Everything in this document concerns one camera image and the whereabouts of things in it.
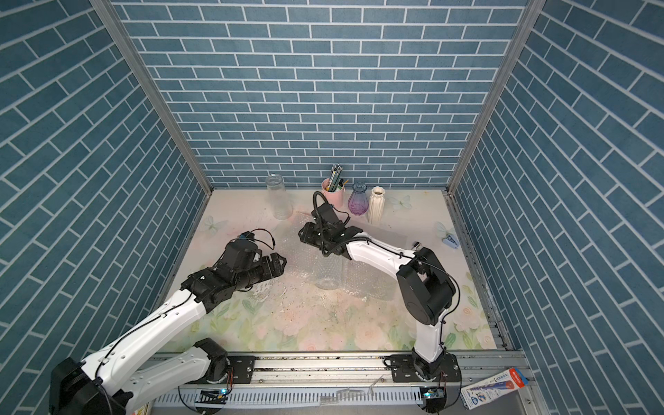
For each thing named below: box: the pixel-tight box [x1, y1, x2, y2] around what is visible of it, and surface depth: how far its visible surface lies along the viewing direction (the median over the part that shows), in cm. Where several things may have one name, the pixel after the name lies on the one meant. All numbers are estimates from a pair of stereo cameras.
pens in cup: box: [325, 164, 351, 193], surface depth 110 cm
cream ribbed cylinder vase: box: [367, 185, 386, 224], surface depth 101 cm
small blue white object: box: [441, 233, 460, 249], surface depth 104 cm
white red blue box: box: [459, 367, 530, 410], surface depth 72 cm
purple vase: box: [347, 181, 370, 217], surface depth 107 cm
